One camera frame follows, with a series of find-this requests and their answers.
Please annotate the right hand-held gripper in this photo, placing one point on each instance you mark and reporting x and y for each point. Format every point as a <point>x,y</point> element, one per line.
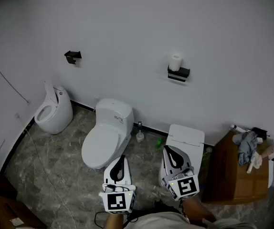
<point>186,187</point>

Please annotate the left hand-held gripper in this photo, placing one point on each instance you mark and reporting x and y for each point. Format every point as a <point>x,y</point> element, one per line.
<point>119,200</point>

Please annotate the white toilet paper roll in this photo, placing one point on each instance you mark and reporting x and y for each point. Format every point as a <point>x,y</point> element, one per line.
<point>175,62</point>

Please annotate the person's left forearm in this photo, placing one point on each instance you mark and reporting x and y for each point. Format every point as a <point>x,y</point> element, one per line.
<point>114,222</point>

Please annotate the person's right forearm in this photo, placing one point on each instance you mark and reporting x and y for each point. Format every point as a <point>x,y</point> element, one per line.
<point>196,209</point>

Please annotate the white toilet with flat tank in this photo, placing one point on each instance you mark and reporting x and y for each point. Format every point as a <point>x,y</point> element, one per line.
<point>187,135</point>

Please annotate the white toilet with round tank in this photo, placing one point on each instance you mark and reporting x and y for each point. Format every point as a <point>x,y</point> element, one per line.
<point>103,139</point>

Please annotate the white egg-shaped toilet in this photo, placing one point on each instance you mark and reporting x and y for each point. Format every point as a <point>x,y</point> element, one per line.
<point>61,114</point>

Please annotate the green bottle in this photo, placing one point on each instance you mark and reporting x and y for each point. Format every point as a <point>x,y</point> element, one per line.
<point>159,143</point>

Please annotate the brown cardboard box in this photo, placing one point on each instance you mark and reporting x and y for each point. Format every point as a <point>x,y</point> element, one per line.
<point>225,170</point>

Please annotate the person's grey clothing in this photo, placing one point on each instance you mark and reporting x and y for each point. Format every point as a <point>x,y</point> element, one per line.
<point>163,221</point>

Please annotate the grey crumpled cloth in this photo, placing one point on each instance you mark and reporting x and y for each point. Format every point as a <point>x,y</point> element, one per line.
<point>245,149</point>

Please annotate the clear white bottle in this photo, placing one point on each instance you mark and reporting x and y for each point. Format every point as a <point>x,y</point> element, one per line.
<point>237,128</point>

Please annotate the cream rolled cloth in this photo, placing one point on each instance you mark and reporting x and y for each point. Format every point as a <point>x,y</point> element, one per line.
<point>255,162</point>

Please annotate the dark brown box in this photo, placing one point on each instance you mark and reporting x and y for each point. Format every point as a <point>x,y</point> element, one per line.
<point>1,204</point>

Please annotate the black wall paper holder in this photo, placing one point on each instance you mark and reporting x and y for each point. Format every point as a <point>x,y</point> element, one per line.
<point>73,55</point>

